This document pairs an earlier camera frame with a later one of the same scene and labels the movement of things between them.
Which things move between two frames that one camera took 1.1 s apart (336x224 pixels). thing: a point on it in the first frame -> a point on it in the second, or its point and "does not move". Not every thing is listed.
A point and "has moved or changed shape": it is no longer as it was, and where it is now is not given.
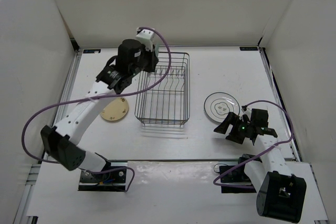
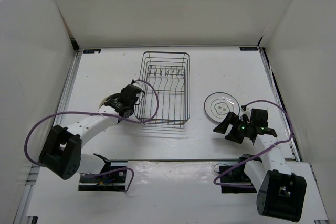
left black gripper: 153,60 -> 118,95
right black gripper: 232,118 does not move
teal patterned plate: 156,50 has moved or changed shape
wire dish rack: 164,94 does not move
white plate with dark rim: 218,105 does not move
